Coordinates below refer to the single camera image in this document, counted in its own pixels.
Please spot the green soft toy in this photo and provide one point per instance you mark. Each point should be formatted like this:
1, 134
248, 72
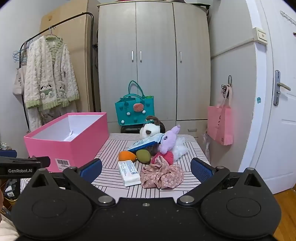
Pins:
143, 155

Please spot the black suitcase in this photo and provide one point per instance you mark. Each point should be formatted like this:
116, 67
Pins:
129, 129

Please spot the crumpled clear plastic bag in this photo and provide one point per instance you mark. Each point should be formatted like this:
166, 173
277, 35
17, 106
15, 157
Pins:
206, 146

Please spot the blue white wipes packet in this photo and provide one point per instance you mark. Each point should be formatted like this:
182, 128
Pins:
143, 143

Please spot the white door hook rack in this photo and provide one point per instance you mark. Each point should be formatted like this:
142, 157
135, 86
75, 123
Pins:
288, 17

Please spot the pink paper bag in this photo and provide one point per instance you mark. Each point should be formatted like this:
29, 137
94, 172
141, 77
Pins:
219, 125

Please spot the cream knit cardigan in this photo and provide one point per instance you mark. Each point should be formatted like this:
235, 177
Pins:
48, 69

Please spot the beige wall switch box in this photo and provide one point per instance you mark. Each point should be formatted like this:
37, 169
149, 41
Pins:
260, 36

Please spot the red strawberry plush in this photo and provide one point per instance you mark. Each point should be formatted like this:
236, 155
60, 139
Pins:
167, 157

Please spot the grey wooden wardrobe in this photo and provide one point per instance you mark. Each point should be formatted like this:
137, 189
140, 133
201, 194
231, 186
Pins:
155, 46

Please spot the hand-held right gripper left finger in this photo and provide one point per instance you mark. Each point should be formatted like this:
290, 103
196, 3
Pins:
92, 169

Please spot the pink cardboard box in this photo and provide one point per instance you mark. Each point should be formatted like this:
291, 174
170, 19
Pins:
46, 148

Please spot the beige canvas tote bag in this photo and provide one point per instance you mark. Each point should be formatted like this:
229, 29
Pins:
18, 83

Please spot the white brown plush dog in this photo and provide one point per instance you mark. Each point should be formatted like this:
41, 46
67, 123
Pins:
148, 131

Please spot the purple plush toy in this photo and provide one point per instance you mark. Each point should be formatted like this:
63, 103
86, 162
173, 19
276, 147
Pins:
167, 141

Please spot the cream fleece pants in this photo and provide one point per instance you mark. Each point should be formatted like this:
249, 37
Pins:
37, 118

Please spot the beige tall cabinet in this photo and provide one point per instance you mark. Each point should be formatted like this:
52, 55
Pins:
76, 34

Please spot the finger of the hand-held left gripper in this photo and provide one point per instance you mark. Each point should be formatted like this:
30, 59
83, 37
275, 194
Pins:
8, 153
34, 160

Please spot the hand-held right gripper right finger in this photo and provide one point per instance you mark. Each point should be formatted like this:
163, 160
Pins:
201, 170

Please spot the pink floral scrunchie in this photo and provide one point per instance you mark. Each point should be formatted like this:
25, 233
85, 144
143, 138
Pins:
161, 176

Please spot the teal felt handbag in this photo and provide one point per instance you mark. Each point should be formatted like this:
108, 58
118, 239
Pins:
131, 109

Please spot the white tissue packet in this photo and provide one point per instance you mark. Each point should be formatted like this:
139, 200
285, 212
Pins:
128, 172

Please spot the white door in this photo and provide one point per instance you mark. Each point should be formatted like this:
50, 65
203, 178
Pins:
277, 139

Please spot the orange soft toy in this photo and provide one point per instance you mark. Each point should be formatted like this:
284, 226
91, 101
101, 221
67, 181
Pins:
126, 155

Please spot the black clothes rack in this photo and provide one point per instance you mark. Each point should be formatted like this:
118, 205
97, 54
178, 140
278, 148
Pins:
91, 46

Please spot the blue clothes hangers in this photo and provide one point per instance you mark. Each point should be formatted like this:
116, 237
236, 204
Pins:
19, 58

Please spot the striped pink tablecloth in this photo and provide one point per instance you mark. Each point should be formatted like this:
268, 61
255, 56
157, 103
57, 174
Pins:
108, 166

